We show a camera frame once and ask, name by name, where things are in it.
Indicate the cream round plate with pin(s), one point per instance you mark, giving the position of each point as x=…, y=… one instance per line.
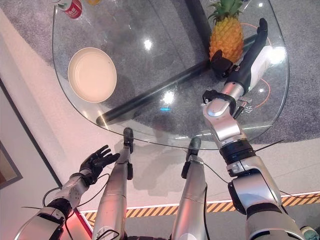
x=92, y=75

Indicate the yellow round object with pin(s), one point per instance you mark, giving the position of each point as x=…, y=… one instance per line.
x=93, y=1

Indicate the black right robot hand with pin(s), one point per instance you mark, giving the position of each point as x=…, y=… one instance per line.
x=246, y=66

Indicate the red drink can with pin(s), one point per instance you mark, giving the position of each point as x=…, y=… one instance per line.
x=73, y=8

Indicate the yellow pineapple with green crown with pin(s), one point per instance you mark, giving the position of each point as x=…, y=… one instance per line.
x=227, y=35

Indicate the silver right robot leg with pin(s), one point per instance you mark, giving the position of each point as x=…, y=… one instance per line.
x=191, y=195

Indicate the silver robot leg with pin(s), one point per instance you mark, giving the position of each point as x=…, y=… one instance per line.
x=113, y=195
x=191, y=195

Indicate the silver left robot leg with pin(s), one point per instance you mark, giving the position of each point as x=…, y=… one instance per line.
x=113, y=195

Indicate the grey framed wall panel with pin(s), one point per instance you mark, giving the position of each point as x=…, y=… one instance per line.
x=7, y=170

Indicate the yellow black hazard tape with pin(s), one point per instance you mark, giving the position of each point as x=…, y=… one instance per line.
x=155, y=210

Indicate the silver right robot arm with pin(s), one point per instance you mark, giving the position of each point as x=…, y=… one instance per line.
x=252, y=185

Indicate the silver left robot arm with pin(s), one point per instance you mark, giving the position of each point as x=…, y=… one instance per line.
x=71, y=191

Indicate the person's foot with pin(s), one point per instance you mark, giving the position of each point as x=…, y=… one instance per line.
x=307, y=233

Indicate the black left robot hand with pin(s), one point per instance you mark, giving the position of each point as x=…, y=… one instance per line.
x=96, y=162

